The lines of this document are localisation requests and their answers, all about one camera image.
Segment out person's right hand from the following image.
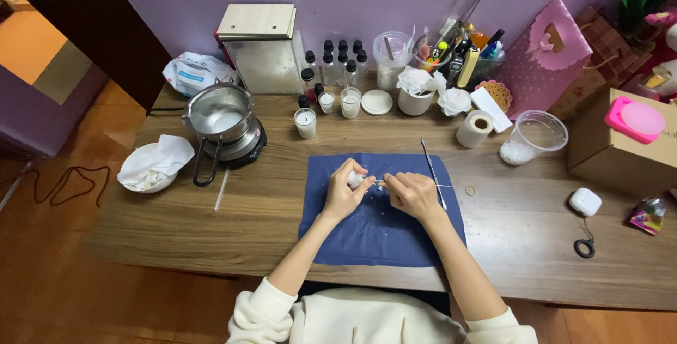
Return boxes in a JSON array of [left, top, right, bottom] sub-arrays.
[[383, 171, 449, 224]]

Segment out person's left hand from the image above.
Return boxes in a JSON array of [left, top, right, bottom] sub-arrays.
[[323, 158, 377, 223]]

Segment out thin metal carving tool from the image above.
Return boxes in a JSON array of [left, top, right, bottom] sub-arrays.
[[372, 179, 456, 188]]

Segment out metal spatula tool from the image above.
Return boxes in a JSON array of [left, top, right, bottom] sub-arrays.
[[420, 138, 448, 212]]

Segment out dark blue cloth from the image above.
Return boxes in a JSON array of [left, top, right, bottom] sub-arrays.
[[298, 152, 467, 268]]

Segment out white tape roll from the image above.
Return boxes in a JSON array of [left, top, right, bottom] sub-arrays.
[[456, 109, 495, 149]]

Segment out tall glass jar candle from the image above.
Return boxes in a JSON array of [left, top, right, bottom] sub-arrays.
[[340, 87, 362, 120]]

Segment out white ceramic cup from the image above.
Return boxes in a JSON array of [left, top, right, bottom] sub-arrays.
[[397, 89, 436, 117]]

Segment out round white lid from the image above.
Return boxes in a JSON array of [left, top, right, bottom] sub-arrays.
[[361, 89, 394, 116]]

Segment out black electric hot plate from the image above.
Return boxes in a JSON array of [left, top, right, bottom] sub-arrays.
[[203, 116, 268, 170]]

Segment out white paper card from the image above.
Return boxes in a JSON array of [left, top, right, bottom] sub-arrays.
[[469, 87, 514, 134]]

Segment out red liquid bottle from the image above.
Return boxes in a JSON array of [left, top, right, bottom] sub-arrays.
[[300, 68, 318, 104]]

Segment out clear glass stirring rod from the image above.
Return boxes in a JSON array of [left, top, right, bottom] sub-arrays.
[[213, 168, 232, 212]]

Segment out clear cup with wax flakes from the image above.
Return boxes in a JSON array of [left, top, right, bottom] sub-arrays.
[[499, 110, 570, 167]]

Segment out person's white sweater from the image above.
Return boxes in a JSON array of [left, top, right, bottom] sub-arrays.
[[226, 276, 538, 344]]

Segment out group of clear black-capped bottles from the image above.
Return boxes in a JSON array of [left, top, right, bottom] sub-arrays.
[[305, 39, 370, 89]]

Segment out clear plastic cup with sticks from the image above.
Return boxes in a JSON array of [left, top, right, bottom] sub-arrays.
[[372, 31, 415, 93]]

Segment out metal melting pot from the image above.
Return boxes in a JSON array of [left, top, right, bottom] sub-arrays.
[[181, 83, 256, 188]]

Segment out clear holder of pens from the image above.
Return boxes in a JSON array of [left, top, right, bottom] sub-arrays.
[[412, 0, 506, 91]]

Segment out clear box with wooden lid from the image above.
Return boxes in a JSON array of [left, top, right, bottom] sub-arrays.
[[214, 4, 306, 96]]

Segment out white earbuds case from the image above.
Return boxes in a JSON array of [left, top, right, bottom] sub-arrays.
[[568, 188, 603, 218]]

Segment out pink dotted gift bag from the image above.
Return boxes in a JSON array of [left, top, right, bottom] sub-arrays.
[[494, 0, 593, 121]]

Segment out crumpled white tissue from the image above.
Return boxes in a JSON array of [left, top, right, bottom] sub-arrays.
[[117, 134, 196, 188]]

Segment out white bowl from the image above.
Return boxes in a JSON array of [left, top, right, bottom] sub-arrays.
[[117, 142, 181, 194]]

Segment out white plastic wipes packet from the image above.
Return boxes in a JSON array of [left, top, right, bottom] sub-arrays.
[[161, 51, 240, 98]]

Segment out brown cardboard box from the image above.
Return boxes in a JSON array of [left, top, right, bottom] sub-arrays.
[[566, 88, 677, 197]]

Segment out pink silicone mould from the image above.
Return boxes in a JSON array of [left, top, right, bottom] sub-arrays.
[[604, 96, 666, 146]]

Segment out colourful snack packet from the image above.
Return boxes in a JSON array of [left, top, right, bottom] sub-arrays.
[[629, 197, 667, 237]]

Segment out brown patterned gift bag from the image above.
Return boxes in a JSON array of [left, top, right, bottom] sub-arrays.
[[547, 6, 653, 120]]

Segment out white figurine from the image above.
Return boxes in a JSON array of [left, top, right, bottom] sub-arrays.
[[621, 21, 677, 105]]

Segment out dark wooden cabinet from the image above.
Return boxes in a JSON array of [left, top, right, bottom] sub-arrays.
[[20, 0, 173, 112]]

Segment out black ring lanyard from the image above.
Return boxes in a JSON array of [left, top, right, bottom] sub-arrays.
[[573, 216, 597, 259]]

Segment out black power cord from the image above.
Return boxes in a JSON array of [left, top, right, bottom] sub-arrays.
[[145, 106, 187, 118]]

